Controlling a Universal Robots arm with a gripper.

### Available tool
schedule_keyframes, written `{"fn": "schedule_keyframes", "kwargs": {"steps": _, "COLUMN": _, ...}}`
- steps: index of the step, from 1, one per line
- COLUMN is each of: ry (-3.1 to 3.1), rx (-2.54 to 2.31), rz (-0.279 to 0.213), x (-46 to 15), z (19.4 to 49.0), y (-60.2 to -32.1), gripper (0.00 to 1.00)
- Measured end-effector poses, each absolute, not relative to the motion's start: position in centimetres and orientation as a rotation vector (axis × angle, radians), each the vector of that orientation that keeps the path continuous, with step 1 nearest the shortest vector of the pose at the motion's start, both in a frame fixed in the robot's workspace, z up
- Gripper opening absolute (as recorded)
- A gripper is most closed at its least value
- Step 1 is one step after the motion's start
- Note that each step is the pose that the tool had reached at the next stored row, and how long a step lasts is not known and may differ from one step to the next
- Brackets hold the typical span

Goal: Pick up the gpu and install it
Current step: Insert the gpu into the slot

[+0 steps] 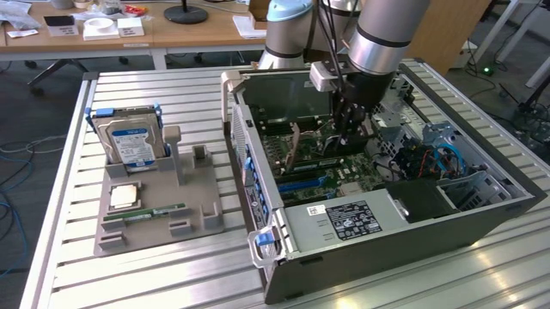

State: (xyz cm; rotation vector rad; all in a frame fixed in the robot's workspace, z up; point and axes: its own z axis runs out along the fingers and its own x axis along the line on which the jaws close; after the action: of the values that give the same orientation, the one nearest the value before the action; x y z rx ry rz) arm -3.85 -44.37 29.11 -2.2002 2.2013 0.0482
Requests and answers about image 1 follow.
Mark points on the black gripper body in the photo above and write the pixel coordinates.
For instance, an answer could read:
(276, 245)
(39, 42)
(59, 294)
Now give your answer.
(368, 88)

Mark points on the black graphics card silver bracket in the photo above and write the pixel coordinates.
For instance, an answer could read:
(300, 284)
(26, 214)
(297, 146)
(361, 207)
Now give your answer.
(293, 151)

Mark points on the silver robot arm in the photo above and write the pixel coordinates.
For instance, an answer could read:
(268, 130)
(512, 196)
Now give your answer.
(379, 48)

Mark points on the metal socket cover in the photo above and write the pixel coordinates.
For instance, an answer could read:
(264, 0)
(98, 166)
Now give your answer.
(332, 143)

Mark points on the metal disk bay cage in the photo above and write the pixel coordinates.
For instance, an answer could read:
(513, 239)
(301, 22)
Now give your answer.
(396, 135)

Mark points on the CPU socket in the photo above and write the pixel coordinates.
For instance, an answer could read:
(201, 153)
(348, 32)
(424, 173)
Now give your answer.
(312, 145)

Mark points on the green motherboard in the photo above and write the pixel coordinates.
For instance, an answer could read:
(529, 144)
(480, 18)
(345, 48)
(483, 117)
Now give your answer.
(357, 167)

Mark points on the installed green RAM stick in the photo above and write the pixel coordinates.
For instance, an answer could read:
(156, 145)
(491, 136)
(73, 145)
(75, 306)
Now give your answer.
(318, 164)

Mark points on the silver chipset heatsink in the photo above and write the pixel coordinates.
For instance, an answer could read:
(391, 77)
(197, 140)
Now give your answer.
(353, 189)

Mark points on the white box red button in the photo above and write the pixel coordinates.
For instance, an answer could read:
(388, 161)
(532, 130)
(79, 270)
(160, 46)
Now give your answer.
(467, 58)

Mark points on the blue card retention latch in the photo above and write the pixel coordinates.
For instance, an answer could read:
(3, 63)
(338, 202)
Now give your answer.
(249, 164)

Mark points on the wooden cabinet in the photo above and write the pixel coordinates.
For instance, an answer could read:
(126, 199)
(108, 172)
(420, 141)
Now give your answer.
(456, 32)

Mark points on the white paper stack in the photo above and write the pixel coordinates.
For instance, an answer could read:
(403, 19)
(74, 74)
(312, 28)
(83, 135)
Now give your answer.
(248, 27)

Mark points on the grey power supply unit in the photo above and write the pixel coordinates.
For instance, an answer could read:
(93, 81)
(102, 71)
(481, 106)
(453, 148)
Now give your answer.
(309, 231)

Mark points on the black equipment stand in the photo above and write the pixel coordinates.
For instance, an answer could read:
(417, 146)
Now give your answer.
(533, 106)

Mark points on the open black PC case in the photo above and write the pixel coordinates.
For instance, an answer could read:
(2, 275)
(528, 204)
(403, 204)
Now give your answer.
(387, 257)

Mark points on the wooden desk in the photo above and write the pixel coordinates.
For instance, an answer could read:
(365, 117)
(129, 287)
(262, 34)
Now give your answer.
(51, 43)
(194, 35)

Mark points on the grey parts rack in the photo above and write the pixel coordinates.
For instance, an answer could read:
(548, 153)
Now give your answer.
(172, 199)

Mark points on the black lamp base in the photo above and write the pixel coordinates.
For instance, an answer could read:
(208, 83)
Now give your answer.
(186, 15)

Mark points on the hard disk in blue caddy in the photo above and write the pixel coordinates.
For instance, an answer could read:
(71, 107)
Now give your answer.
(132, 145)

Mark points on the silver CPU chip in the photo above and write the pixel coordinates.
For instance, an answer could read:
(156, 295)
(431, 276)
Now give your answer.
(125, 196)

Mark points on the small white box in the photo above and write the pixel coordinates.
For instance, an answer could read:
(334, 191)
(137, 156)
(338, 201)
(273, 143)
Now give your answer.
(130, 27)

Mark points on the red small item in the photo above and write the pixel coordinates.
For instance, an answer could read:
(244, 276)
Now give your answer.
(134, 10)

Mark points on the flat white box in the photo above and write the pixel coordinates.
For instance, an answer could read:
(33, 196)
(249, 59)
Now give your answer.
(101, 36)

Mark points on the grey crumpled bag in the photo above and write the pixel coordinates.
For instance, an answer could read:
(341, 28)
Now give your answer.
(110, 8)

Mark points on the white tape roll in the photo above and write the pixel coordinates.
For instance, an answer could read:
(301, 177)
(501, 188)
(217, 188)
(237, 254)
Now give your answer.
(100, 24)

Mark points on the black chair base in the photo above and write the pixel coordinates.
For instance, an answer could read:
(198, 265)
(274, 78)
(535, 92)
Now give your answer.
(57, 69)

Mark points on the beige tape roll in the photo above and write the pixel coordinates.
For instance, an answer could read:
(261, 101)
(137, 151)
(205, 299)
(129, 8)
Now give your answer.
(82, 3)

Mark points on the white box black top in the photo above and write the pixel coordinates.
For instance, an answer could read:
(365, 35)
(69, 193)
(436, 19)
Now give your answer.
(61, 25)

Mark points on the grey cup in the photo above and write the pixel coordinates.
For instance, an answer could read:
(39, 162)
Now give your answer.
(62, 4)

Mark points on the white red label card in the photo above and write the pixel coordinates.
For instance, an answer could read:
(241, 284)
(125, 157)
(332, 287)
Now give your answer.
(22, 33)

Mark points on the clear plastic bag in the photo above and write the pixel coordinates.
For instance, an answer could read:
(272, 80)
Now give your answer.
(18, 16)

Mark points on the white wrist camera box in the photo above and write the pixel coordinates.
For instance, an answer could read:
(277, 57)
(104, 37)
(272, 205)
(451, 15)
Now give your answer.
(322, 77)

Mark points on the metal drive bracket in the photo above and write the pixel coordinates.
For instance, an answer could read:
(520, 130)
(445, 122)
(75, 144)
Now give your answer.
(485, 186)

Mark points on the white table frame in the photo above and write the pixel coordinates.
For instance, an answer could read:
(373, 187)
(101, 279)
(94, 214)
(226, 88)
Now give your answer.
(517, 33)

